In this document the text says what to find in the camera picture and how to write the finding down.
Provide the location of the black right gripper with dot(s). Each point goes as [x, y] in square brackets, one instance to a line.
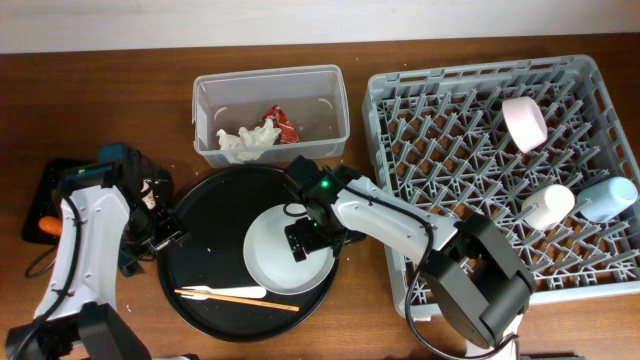
[308, 242]

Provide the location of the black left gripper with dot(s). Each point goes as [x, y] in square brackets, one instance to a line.
[171, 230]

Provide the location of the pile of rice and shells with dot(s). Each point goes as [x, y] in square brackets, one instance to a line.
[147, 194]

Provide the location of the grey plate with food scraps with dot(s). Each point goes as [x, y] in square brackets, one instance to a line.
[270, 261]

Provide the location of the red snack wrapper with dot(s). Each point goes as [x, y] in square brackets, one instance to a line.
[288, 134]

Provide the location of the white plastic fork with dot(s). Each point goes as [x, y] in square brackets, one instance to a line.
[252, 292]

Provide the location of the orange carrot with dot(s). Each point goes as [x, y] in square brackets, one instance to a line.
[50, 225]

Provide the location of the white tissue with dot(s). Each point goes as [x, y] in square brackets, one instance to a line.
[261, 136]

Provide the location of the wooden chopstick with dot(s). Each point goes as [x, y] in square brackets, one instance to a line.
[239, 300]

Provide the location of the white cup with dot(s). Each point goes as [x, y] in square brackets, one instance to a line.
[549, 207]

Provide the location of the pink bowl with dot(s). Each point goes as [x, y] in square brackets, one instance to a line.
[525, 123]

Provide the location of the light blue cup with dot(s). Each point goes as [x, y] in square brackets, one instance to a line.
[607, 199]

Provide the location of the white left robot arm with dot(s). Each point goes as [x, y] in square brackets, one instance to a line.
[114, 214]

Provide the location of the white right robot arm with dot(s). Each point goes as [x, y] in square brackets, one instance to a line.
[480, 284]

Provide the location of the grey dishwasher rack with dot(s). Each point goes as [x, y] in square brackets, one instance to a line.
[437, 139]

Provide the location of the black rectangular tray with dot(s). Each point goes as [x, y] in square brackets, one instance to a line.
[42, 204]

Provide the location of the round black serving tray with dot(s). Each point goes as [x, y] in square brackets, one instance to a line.
[217, 214]

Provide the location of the clear plastic bin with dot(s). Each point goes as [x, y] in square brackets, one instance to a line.
[313, 98]

